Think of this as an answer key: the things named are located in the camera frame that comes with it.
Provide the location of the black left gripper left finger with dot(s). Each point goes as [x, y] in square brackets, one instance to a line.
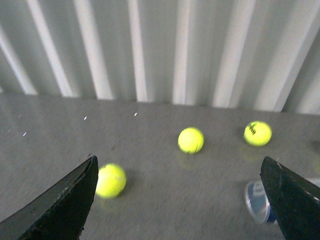
[59, 213]

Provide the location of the white pleated curtain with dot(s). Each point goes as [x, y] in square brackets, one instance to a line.
[250, 54]

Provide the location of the tennis ball with dark logo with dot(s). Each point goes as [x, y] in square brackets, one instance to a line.
[191, 140]

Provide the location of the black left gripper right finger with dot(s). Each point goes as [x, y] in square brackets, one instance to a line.
[279, 181]

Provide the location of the far left tennis ball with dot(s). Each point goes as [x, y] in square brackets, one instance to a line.
[111, 182]

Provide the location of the plain centre tennis ball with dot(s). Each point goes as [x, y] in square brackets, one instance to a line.
[257, 133]

